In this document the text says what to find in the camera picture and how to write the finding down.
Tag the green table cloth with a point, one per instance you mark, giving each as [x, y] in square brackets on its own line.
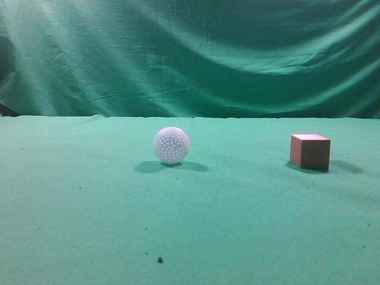
[85, 200]

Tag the pink cube block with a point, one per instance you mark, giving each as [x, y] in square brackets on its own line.
[310, 151]

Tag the green backdrop cloth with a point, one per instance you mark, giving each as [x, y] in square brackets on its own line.
[213, 59]

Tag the white dimpled ball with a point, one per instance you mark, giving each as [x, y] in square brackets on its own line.
[171, 145]

